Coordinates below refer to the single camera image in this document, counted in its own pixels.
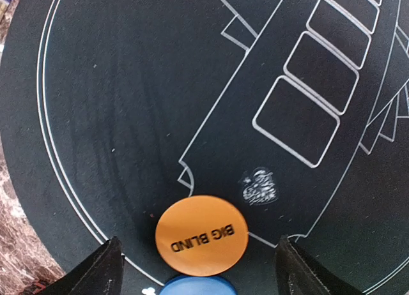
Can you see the orange big blind button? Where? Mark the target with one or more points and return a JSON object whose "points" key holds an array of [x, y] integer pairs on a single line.
{"points": [[201, 235]]}

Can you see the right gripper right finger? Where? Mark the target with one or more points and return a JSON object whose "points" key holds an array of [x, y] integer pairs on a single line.
{"points": [[297, 272]]}

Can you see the round black poker mat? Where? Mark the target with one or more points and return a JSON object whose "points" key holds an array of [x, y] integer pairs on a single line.
{"points": [[294, 111]]}

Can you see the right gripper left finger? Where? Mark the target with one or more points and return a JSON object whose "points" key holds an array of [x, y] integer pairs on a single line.
{"points": [[100, 273]]}

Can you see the blue small blind button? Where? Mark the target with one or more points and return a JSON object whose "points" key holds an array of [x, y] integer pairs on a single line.
{"points": [[194, 285]]}

